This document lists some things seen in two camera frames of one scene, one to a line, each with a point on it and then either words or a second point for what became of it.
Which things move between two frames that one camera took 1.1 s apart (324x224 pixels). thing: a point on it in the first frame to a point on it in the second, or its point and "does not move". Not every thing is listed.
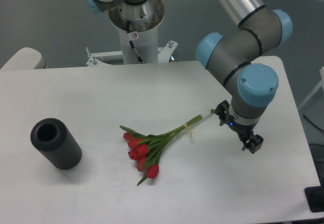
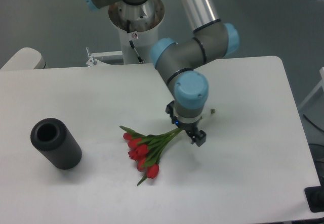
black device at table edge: [315, 197] does not move
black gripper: [254, 143] to [198, 136]
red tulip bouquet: [146, 149] does not move
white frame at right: [321, 84] does not move
